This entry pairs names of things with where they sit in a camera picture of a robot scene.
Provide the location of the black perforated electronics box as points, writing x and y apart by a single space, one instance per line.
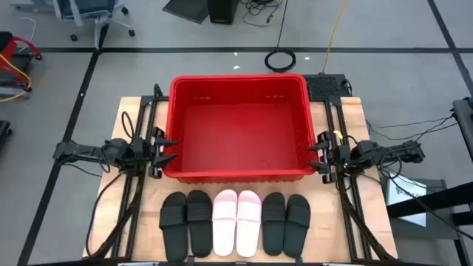
325 86

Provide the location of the black computer tower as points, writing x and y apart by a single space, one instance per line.
222 11

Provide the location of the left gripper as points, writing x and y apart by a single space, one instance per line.
154 151

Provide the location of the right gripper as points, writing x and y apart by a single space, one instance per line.
332 157

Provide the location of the red metal cart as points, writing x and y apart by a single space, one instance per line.
15 48

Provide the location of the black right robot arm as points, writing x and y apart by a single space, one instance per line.
403 149

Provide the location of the dark floor mat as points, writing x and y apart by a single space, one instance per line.
186 9

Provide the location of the black metal rig frame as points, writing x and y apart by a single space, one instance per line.
332 111

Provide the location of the small yellow tag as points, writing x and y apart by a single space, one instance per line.
337 134

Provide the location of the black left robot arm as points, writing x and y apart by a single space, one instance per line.
74 149

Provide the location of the black foam slide sandal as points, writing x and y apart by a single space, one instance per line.
199 221
296 229
273 225
173 221

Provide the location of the white paper sheet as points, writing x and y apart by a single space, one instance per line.
404 192

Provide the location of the red plastic bin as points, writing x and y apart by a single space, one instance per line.
240 140

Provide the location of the black equipment stand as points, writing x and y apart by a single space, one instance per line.
463 122

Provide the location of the pink foam slide sandal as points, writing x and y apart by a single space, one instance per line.
224 229
248 229

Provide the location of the office chair with white base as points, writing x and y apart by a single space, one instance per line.
88 7

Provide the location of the black metal beam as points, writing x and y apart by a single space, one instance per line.
436 201

